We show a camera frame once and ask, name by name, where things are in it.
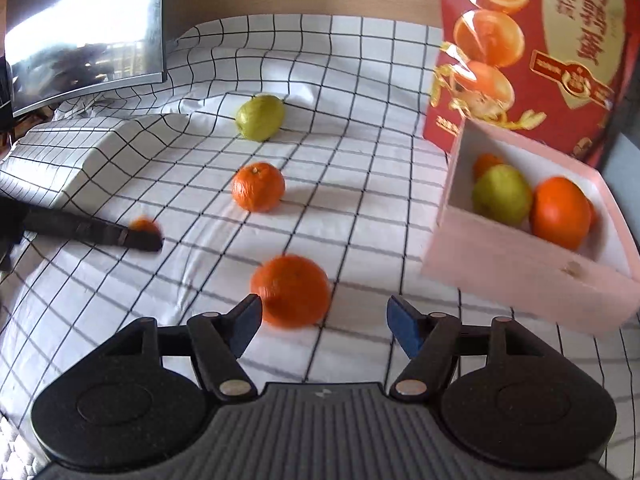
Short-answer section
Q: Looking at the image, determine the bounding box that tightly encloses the large orange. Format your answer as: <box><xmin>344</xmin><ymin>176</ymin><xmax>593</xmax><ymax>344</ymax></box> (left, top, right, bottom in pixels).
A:
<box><xmin>529</xmin><ymin>177</ymin><xmax>592</xmax><ymax>252</ymax></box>
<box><xmin>472</xmin><ymin>153</ymin><xmax>504</xmax><ymax>182</ymax></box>

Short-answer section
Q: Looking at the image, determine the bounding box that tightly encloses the green pear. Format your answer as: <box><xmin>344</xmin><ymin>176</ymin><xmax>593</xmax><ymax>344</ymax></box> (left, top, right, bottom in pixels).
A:
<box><xmin>472</xmin><ymin>164</ymin><xmax>533</xmax><ymax>228</ymax></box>
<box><xmin>235</xmin><ymin>94</ymin><xmax>285</xmax><ymax>142</ymax></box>

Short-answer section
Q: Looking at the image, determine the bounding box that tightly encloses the medium orange with stem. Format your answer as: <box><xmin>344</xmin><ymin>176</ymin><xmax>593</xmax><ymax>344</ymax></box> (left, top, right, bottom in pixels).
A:
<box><xmin>231</xmin><ymin>162</ymin><xmax>285</xmax><ymax>212</ymax></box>

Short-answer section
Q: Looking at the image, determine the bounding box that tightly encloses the white black grid tablecloth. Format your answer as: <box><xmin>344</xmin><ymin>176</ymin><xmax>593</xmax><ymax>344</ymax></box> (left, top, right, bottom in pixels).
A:
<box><xmin>1</xmin><ymin>15</ymin><xmax>639</xmax><ymax>479</ymax></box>

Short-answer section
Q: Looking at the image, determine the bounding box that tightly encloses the red fruit print bag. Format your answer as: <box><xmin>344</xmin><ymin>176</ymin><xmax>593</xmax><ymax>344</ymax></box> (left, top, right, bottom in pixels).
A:
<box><xmin>423</xmin><ymin>0</ymin><xmax>639</xmax><ymax>164</ymax></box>

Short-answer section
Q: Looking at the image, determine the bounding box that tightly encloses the pink gift box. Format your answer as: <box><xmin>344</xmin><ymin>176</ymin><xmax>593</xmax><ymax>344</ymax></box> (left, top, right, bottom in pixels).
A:
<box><xmin>422</xmin><ymin>119</ymin><xmax>639</xmax><ymax>336</ymax></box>

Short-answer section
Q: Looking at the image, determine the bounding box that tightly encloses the large orange mid table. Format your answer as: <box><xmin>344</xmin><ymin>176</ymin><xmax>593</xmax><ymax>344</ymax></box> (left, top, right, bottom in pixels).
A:
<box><xmin>250</xmin><ymin>254</ymin><xmax>331</xmax><ymax>330</ymax></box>

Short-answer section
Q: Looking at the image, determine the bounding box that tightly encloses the dark monitor screen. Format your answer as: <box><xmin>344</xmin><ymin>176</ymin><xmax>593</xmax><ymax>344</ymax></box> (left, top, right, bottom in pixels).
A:
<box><xmin>3</xmin><ymin>0</ymin><xmax>166</xmax><ymax>116</ymax></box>

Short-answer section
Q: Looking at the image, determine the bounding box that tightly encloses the small orange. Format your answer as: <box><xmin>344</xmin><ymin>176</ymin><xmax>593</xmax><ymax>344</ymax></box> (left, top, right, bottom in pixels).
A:
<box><xmin>129</xmin><ymin>216</ymin><xmax>162</xmax><ymax>235</ymax></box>

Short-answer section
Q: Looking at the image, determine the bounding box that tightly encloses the large orange in box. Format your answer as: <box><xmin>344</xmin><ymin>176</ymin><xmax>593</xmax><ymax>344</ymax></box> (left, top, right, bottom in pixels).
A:
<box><xmin>529</xmin><ymin>177</ymin><xmax>592</xmax><ymax>252</ymax></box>

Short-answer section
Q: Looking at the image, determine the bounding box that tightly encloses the green pear in box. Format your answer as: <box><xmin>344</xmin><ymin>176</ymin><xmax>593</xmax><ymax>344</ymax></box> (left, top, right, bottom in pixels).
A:
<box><xmin>472</xmin><ymin>164</ymin><xmax>533</xmax><ymax>228</ymax></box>

